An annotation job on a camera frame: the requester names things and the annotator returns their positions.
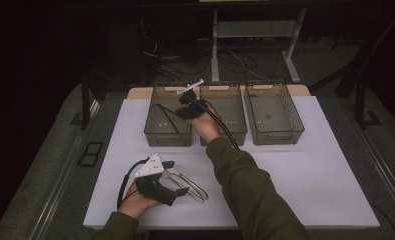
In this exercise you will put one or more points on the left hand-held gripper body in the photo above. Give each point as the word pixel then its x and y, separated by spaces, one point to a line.
pixel 150 168

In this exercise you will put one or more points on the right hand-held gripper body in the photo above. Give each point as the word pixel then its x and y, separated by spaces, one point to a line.
pixel 193 101

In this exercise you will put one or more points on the metal fork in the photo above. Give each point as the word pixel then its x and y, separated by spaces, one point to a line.
pixel 190 195
pixel 195 186

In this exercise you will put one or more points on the clear brown plastic bin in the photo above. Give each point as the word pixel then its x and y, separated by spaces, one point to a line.
pixel 230 106
pixel 272 115
pixel 161 116

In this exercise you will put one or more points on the person's right hand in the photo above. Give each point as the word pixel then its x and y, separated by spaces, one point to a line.
pixel 205 128

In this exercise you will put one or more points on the person's left hand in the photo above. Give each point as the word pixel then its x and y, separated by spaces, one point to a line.
pixel 136 205

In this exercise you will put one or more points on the white metal stand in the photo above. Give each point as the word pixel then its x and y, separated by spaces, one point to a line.
pixel 215 50

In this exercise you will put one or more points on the black metal stand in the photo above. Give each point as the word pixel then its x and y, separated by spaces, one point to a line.
pixel 85 106
pixel 360 106

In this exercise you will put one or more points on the white table mat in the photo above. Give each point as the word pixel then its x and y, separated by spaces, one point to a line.
pixel 301 186

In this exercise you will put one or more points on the aluminium frame rail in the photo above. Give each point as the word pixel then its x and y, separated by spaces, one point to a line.
pixel 60 186
pixel 385 166

